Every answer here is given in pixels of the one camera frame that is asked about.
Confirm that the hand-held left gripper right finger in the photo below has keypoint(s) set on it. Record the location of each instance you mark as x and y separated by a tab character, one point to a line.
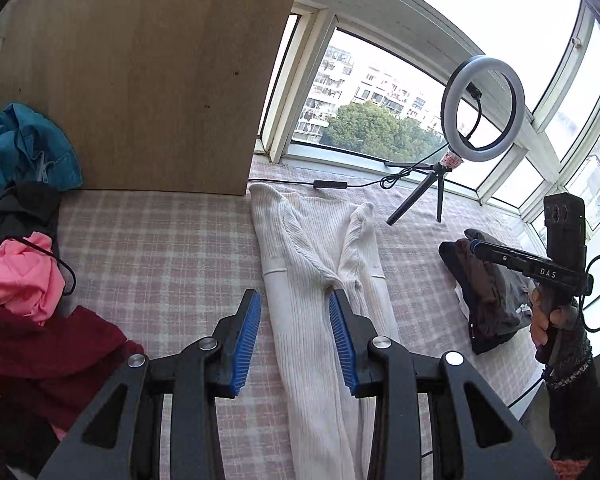
342	345

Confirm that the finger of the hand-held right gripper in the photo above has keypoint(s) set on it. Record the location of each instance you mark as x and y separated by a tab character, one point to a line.
500	256

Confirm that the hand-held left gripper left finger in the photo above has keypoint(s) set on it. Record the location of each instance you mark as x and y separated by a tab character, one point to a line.
247	340

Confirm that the white ribbed knit sweater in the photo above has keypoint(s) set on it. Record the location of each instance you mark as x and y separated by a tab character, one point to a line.
305	270

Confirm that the person's right forearm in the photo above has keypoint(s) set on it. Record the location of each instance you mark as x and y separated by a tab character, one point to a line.
575	390

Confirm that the person's right hand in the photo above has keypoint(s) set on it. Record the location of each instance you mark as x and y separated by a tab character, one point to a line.
539	325

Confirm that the dark brown folded garment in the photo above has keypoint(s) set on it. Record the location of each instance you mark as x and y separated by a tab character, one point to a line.
472	280

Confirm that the grey folded garment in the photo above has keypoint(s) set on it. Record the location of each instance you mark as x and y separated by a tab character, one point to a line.
507	295

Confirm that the black tripod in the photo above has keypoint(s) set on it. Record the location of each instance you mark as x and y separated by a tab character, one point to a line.
439	195

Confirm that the plaid bed sheet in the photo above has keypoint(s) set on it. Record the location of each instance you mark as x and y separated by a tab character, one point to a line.
155	260

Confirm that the green tree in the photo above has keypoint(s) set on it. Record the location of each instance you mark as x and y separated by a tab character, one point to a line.
375	130

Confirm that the maroon garment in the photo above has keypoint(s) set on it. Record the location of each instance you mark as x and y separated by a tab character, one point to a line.
55	350

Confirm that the apartment building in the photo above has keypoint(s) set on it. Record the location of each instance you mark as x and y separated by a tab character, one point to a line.
365	85

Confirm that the pink garment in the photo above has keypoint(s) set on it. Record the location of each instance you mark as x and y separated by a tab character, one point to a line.
20	275

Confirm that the black garment with gold print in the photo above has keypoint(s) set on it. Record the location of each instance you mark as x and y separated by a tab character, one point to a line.
0	430

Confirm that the wooden board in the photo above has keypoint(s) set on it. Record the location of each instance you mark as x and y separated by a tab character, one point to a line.
140	85

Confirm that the blue garment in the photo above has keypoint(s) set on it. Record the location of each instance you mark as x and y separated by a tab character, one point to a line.
25	155

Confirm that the white window frame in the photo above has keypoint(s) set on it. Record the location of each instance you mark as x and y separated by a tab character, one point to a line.
302	85

